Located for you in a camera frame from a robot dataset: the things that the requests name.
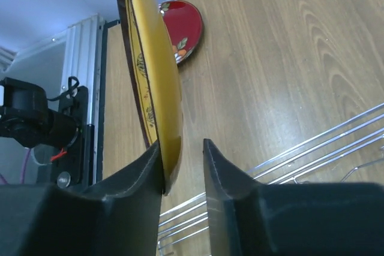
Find gold black plate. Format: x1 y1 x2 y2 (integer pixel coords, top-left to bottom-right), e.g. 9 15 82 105
121 0 183 195

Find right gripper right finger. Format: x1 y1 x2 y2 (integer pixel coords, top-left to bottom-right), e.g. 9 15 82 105
203 138 383 255

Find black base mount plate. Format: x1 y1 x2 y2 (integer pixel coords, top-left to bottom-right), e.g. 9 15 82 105
51 86 95 191

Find red floral bowl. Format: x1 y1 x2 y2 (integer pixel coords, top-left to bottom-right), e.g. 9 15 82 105
159 0 204 65

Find wire dish rack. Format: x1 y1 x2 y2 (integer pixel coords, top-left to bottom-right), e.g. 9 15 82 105
157 104 383 255

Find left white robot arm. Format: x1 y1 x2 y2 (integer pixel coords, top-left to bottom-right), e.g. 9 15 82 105
1 76 81 149

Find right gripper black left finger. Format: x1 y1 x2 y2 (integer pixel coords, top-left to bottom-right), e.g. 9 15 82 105
1 143 164 255

